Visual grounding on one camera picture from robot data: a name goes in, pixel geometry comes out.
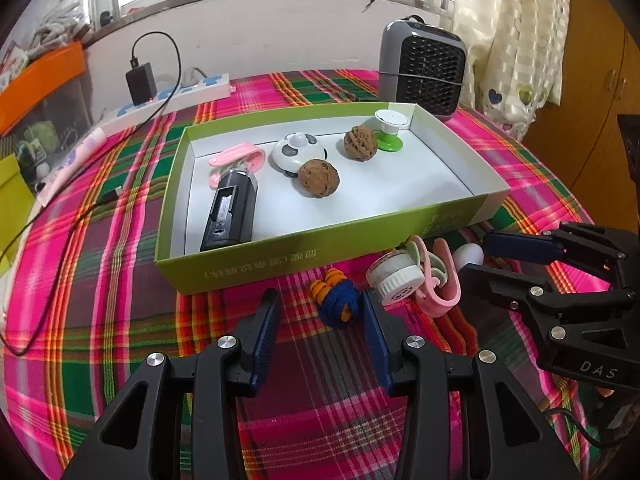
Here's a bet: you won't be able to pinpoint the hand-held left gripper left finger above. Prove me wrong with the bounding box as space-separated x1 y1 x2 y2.
60 288 282 480

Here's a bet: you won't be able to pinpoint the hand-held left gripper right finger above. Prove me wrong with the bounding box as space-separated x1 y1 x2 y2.
361 290 583 480

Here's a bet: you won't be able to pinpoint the brown walnut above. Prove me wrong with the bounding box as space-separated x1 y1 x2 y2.
343 126 377 162
298 158 341 199

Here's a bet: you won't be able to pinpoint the clear plastic bags pile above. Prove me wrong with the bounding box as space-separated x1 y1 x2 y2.
27 0 96 46

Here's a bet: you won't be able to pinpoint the dark panel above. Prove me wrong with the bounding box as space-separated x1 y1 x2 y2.
617 114 640 201

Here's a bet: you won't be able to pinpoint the black charger cable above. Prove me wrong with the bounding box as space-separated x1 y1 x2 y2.
0 31 182 357

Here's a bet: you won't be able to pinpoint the white black panda toy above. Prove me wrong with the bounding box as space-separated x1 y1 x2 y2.
271 131 328 179

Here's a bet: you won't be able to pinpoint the pink plaid blanket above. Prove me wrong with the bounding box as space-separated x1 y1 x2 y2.
0 67 621 480

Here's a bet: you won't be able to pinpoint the orange lidded storage bin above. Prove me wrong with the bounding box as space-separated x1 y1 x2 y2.
0 40 93 136

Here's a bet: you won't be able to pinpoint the grey space heater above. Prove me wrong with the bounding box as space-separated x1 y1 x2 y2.
377 16 468 122

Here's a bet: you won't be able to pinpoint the black battery device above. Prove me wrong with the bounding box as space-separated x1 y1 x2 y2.
199 169 258 253

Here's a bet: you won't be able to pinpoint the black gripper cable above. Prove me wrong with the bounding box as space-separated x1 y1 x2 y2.
542 406 613 450

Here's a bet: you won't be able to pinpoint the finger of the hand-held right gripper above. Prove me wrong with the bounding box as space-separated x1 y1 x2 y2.
482 221 640 286
457 262 627 322

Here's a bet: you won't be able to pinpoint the white blue power strip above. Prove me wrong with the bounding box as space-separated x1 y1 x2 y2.
102 74 233 126

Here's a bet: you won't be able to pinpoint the blue orange toy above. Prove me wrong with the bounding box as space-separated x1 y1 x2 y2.
308 267 360 328

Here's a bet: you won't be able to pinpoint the wooden cabinet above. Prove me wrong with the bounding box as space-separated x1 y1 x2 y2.
522 0 640 241

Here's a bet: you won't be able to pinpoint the white round jar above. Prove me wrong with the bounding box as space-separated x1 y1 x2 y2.
366 250 425 307

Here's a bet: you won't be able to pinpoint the green cardboard box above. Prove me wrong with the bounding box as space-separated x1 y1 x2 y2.
154 101 511 295

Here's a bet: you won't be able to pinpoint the pink white tube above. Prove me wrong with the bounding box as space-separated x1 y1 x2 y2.
37 127 107 207

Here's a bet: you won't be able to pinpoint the pink plastic clip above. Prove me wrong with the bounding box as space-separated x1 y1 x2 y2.
207 142 265 187
405 236 461 317

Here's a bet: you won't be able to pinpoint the white knob green base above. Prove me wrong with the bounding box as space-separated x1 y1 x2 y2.
371 108 412 153

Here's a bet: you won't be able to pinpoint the cream heart print curtain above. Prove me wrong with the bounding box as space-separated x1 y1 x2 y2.
452 0 571 141

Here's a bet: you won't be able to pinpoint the green shoe box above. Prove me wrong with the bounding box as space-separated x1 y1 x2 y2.
0 154 28 256

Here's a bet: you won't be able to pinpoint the black charger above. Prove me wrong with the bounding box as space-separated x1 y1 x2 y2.
125 62 157 107

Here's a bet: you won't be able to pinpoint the colourful paper packets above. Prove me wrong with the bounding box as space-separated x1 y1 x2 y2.
0 42 28 86

